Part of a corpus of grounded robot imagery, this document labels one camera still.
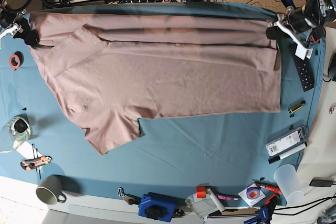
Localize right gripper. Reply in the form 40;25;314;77
1;10;39;46

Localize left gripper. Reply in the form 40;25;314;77
266;5;319;48

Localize pink T-shirt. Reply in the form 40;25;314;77
29;13;281;154

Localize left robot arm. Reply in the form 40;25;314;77
266;0;335;48

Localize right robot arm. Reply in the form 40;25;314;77
1;0;39;47

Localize red tape roll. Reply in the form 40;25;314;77
9;51;24;71

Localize orange black clamp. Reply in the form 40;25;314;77
309;28;321;44

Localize black remote control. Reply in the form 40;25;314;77
289;44;314;92

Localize clear glass jar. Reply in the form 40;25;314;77
4;115;31;142

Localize clear plastic case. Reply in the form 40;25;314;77
266;126;309;156

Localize white marker pen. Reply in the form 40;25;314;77
268;143;308;164

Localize orange utility knife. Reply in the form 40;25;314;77
20;156;53;170

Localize blue table cloth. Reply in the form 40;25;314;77
0;0;327;208

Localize translucent plastic cup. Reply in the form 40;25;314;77
274;164;304;205

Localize grey ceramic mug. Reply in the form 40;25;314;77
35;175;67;205

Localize purple pen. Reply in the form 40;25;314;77
216;194;238;201

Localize red cube block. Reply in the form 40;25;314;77
196;186;206;199

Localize white paper roll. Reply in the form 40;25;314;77
206;187;225;212

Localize silver carabiner keyring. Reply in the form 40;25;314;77
118;187;140;205

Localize blue plastic box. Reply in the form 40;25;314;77
138;193;177;222

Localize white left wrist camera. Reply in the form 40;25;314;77
295;45;313;60

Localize black cable ties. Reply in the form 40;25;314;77
32;143;41;179

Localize red handled pliers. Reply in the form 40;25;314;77
253;180;281;195

